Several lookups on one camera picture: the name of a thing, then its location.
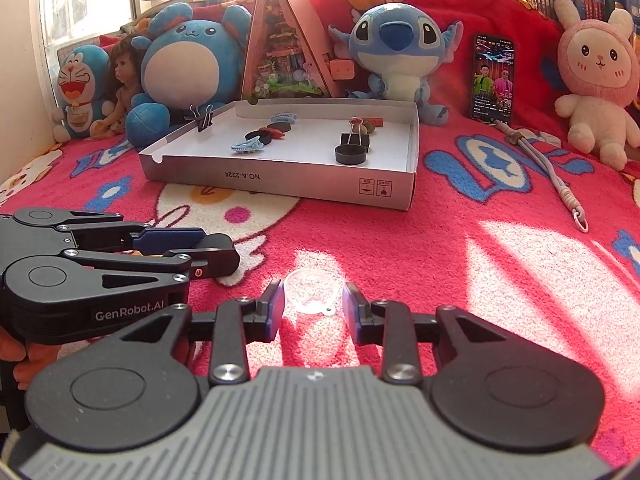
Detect triangular miniature house model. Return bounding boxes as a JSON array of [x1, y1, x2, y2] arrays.
[[240, 0, 357, 101]]

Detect brown-haired doll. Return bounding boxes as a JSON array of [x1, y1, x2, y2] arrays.
[[89, 34, 153, 138]]

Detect pink bunny plush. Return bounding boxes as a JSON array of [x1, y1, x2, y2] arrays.
[[552, 0, 640, 171]]

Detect clear plastic cap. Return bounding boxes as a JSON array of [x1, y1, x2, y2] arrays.
[[284, 268, 347, 317]]

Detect blue alien plush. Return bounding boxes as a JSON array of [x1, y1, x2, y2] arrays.
[[327, 2, 465, 126]]

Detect round blue mouse plush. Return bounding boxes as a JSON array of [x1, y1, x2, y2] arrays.
[[125, 2, 252, 150]]

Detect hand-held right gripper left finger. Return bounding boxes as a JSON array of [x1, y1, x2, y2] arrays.
[[117, 278, 286, 386]]

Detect blue robot cat plush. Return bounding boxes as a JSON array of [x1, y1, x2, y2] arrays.
[[51, 44, 117, 143]]

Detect shallow white cardboard box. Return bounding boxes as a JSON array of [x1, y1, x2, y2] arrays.
[[138, 99, 420, 211]]

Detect small black binder clip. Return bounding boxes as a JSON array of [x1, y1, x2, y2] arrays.
[[184, 104, 215, 132]]

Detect large black binder clip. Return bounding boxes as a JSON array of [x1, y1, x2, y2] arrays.
[[340, 116, 372, 153]]

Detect pink cartoon print blanket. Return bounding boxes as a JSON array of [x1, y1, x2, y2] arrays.
[[0, 125, 640, 461]]

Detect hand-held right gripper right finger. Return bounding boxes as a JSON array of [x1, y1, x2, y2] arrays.
[[342, 282, 518, 386]]

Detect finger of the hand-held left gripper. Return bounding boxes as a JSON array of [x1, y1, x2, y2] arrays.
[[65, 234, 241, 291], [55, 210, 207, 256]]

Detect window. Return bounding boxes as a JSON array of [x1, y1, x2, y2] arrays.
[[30, 0, 151, 76]]

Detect black round jar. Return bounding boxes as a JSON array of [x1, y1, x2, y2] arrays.
[[334, 144, 369, 166]]

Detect person's left hand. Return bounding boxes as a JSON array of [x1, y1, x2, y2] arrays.
[[0, 327, 58, 392]]

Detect grey phone lanyard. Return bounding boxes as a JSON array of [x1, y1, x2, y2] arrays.
[[497, 122, 590, 233]]

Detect black smartphone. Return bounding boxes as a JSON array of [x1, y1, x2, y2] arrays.
[[469, 34, 516, 125]]

